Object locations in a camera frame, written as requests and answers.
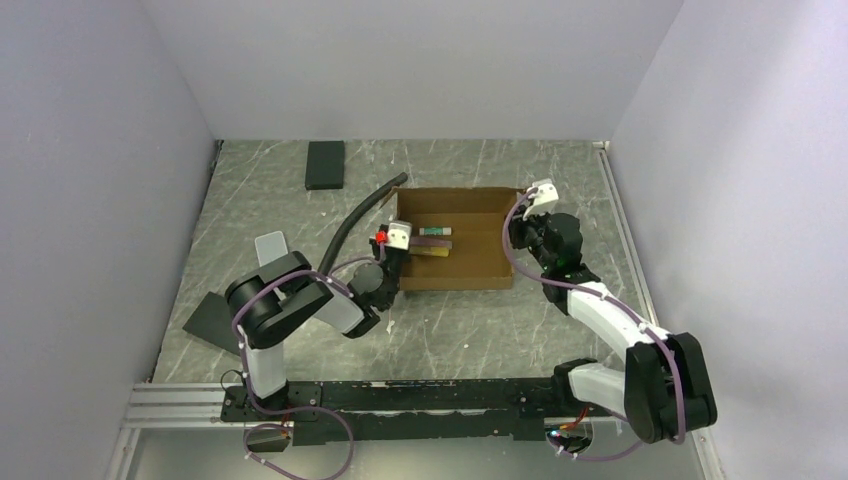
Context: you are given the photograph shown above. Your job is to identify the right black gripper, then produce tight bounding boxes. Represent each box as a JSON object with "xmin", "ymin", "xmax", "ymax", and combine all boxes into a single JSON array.
[{"xmin": 503, "ymin": 203, "xmax": 554, "ymax": 272}]

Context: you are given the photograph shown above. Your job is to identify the pink marker pen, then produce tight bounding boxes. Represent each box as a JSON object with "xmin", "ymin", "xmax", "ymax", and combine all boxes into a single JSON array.
[{"xmin": 410, "ymin": 237, "xmax": 453, "ymax": 249}]

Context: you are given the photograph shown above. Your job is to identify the brown cardboard box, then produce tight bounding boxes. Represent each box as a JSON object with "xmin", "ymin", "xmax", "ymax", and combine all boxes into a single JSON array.
[{"xmin": 388, "ymin": 187, "xmax": 518, "ymax": 292}]

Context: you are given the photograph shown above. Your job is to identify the yellow marker pen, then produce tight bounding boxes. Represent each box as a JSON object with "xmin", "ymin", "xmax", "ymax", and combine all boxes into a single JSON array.
[{"xmin": 409, "ymin": 246, "xmax": 450, "ymax": 258}]

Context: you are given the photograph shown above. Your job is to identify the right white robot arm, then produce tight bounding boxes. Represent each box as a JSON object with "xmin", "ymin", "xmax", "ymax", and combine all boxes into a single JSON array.
[{"xmin": 502, "ymin": 207, "xmax": 718, "ymax": 444}]

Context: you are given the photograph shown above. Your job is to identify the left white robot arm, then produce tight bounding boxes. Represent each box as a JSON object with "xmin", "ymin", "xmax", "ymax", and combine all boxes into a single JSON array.
[{"xmin": 224, "ymin": 247, "xmax": 408, "ymax": 420}]

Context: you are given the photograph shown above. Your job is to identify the black rectangular box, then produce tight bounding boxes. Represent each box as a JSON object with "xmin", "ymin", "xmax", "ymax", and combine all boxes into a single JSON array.
[{"xmin": 304, "ymin": 140, "xmax": 346, "ymax": 190}]

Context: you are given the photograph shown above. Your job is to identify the clear plastic case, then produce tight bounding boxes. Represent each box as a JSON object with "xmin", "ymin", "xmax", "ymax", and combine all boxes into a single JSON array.
[{"xmin": 254, "ymin": 230, "xmax": 289, "ymax": 267}]

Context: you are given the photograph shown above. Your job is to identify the black flat block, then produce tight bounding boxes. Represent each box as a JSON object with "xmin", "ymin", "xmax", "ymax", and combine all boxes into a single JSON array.
[{"xmin": 182, "ymin": 292, "xmax": 239, "ymax": 355}]

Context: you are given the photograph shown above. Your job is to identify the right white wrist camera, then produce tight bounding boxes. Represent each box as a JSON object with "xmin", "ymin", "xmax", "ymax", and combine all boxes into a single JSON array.
[{"xmin": 522, "ymin": 179, "xmax": 559, "ymax": 220}]

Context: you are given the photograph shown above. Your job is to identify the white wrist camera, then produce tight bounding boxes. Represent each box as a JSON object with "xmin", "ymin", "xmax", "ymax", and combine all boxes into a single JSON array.
[
  {"xmin": 375, "ymin": 221, "xmax": 412, "ymax": 250},
  {"xmin": 522, "ymin": 179, "xmax": 559, "ymax": 220}
]

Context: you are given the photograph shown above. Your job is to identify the black corrugated hose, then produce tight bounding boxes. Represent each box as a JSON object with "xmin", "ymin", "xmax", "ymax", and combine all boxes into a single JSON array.
[{"xmin": 317, "ymin": 172, "xmax": 409, "ymax": 276}]

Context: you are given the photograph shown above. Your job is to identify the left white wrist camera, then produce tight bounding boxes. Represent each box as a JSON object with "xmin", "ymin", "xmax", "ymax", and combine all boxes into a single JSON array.
[{"xmin": 375, "ymin": 221, "xmax": 412, "ymax": 250}]

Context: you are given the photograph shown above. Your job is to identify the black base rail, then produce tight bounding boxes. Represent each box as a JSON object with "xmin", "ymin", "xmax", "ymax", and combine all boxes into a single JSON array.
[{"xmin": 220, "ymin": 377, "xmax": 606, "ymax": 446}]

